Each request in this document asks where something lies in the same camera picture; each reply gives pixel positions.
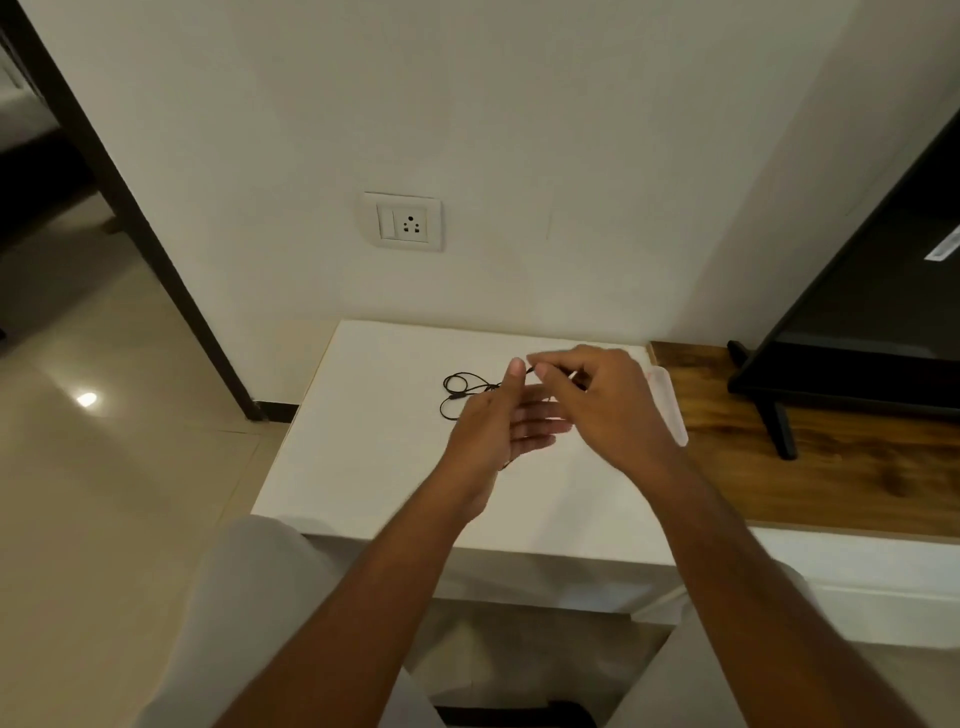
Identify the person's left hand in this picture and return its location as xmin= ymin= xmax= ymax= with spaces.
xmin=438 ymin=357 xmax=575 ymax=519

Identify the person's right hand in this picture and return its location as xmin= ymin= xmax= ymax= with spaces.
xmin=527 ymin=344 xmax=688 ymax=481

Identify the clear box with red clips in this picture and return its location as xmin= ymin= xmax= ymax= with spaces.
xmin=646 ymin=365 xmax=690 ymax=449

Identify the person's right forearm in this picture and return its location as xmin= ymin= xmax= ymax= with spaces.
xmin=637 ymin=449 xmax=928 ymax=728

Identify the person's left forearm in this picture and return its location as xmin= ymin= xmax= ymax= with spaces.
xmin=213 ymin=479 xmax=489 ymax=728

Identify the wooden cabinet top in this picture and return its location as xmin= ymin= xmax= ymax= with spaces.
xmin=648 ymin=341 xmax=960 ymax=541

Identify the black television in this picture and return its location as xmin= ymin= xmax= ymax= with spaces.
xmin=725 ymin=108 xmax=960 ymax=460

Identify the black stool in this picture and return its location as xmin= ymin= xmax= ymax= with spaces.
xmin=433 ymin=701 xmax=598 ymax=728

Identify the dark blue sofa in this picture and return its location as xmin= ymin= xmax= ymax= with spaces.
xmin=0 ymin=127 xmax=99 ymax=241

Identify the white wall socket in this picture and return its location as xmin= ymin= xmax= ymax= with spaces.
xmin=359 ymin=191 xmax=444 ymax=253

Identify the black door frame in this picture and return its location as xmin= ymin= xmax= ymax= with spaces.
xmin=0 ymin=0 xmax=290 ymax=423

